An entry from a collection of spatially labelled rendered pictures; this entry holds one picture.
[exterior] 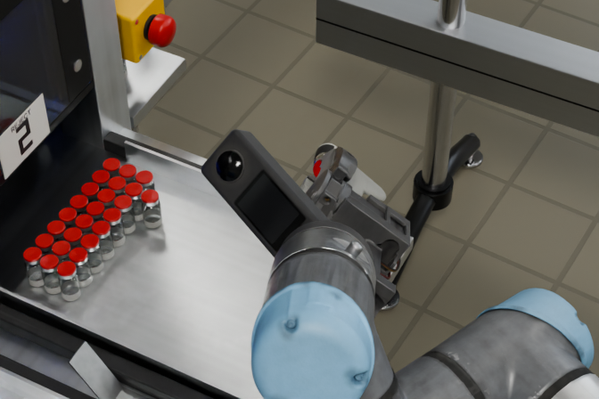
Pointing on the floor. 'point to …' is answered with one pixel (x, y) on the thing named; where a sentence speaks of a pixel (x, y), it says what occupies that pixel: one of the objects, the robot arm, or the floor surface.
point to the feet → (426, 198)
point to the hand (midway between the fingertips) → (319, 168)
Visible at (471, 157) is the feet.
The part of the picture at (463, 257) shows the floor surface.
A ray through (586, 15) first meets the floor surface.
